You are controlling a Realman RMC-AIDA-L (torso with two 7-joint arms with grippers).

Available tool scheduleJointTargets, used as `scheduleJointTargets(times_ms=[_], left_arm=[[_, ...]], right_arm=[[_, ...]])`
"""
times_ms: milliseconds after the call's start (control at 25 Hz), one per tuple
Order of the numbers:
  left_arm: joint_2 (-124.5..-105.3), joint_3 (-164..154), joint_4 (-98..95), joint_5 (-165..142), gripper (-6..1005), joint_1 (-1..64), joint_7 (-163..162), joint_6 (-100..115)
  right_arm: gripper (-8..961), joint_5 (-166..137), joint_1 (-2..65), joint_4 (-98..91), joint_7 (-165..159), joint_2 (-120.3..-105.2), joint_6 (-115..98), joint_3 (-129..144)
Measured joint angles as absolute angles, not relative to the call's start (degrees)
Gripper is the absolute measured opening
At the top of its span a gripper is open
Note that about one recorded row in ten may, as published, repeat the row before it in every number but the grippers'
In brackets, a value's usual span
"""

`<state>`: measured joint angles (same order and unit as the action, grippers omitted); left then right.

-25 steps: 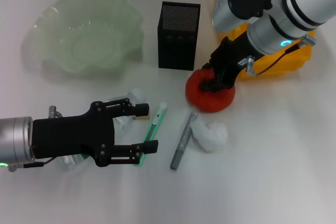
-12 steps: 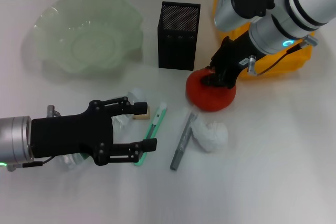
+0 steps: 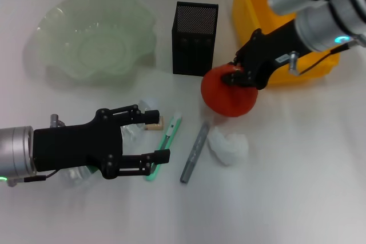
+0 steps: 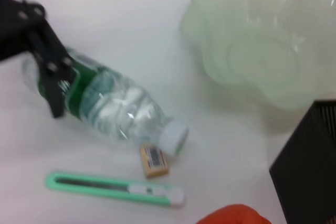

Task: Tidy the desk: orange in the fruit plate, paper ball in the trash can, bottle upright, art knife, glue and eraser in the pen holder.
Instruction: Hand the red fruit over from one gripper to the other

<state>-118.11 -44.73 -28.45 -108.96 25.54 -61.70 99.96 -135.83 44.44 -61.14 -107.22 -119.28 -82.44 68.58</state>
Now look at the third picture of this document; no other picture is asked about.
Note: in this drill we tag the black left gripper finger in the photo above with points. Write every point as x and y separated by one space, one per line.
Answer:
148 116
160 156

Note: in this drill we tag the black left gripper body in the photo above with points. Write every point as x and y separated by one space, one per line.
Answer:
74 147

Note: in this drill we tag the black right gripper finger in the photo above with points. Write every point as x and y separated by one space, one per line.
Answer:
242 58
237 78

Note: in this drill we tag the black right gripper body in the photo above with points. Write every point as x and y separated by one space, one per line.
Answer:
274 47

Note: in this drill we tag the red tomato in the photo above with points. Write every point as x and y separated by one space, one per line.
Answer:
228 98

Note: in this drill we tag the clear green-label water bottle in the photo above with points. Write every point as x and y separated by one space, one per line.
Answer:
77 175

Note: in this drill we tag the white paper ball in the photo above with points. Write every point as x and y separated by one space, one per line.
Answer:
226 147

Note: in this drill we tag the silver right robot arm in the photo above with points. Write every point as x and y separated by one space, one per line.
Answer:
320 32

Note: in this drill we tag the beige eraser with barcode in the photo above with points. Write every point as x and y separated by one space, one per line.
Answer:
157 126

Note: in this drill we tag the green utility knife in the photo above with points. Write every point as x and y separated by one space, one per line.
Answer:
171 127

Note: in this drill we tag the grey pen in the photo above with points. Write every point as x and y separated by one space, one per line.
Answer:
194 152

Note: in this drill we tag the black mesh pen holder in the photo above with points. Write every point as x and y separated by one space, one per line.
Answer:
194 52

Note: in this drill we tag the pale green glass fruit plate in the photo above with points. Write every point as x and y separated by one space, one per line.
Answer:
94 44

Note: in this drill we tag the yellow plastic bin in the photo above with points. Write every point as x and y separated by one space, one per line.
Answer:
246 21

